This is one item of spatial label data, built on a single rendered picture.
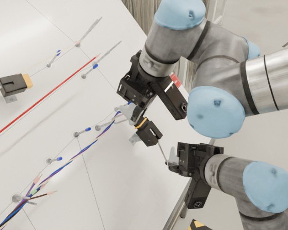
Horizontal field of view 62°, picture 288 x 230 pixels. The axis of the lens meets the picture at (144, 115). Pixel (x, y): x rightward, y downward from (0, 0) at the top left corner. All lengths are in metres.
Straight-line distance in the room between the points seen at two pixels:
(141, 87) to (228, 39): 0.22
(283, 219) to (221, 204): 1.35
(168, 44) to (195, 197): 0.36
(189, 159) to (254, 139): 1.70
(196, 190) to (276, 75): 0.36
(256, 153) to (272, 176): 1.73
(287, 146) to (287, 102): 2.00
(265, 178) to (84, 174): 0.42
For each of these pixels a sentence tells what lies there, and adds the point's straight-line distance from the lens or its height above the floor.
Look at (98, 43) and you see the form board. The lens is 0.78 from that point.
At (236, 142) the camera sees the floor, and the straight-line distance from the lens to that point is 2.18.
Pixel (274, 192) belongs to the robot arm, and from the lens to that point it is 0.44.
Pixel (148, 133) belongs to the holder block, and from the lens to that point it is 0.66.
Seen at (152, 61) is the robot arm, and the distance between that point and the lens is 0.48.
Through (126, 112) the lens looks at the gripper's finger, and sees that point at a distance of 0.62.
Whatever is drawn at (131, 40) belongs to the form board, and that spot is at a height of 1.22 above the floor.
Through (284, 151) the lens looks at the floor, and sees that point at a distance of 2.27.
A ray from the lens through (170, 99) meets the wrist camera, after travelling 0.54.
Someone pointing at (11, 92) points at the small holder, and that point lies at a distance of 0.57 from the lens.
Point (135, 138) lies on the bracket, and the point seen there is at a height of 1.06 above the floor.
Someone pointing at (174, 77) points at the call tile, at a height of 1.10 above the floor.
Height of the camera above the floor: 1.62
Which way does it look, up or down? 45 degrees down
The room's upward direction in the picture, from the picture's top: 2 degrees counter-clockwise
